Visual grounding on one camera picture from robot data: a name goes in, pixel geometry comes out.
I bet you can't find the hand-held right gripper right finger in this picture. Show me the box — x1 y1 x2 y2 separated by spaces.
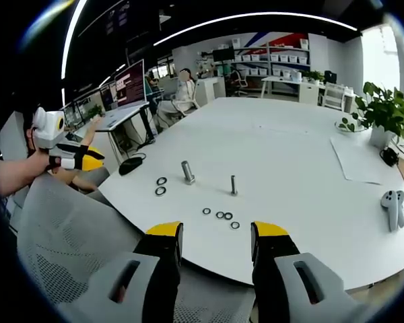
250 220 370 323

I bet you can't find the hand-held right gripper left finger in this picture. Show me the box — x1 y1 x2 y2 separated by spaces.
58 221 184 323

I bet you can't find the thick threaded stud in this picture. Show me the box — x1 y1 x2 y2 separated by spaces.
180 160 197 186

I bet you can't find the person's left hand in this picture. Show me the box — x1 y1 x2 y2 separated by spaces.
29 149 52 176

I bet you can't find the black computer mouse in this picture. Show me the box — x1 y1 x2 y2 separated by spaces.
118 153 147 177

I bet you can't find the white standing desk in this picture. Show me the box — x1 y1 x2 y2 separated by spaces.
93 102 156 156

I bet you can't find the small computer monitor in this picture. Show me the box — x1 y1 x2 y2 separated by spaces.
98 80 119 112

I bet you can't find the grey mesh office chair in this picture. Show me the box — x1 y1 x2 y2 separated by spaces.
15 166 257 323

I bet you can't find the large computer monitor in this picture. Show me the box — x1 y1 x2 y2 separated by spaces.
114 59 147 111

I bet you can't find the white paper sheet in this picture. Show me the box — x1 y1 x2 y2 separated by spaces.
329 135 384 186

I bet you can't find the grey handheld controller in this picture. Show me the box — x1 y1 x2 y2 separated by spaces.
380 189 404 233

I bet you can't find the white cabinet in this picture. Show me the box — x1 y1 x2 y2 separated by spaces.
195 76 227 106

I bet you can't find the small plant in glass dish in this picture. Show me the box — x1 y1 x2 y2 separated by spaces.
334 116 365 135

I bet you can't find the small black device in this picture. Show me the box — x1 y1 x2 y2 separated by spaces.
379 147 401 167

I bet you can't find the white mesh office chair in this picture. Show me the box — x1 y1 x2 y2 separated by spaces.
322 81 347 111

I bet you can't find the long white desk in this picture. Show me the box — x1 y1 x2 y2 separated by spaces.
260 75 326 103

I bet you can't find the black office chair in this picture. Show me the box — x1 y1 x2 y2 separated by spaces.
229 69 249 97

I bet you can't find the large green potted plant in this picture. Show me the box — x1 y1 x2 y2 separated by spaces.
352 80 404 151

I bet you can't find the shelf with white bins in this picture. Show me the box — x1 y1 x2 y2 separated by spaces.
233 32 311 97

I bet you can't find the black wall screen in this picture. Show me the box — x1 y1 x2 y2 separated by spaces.
211 47 236 64

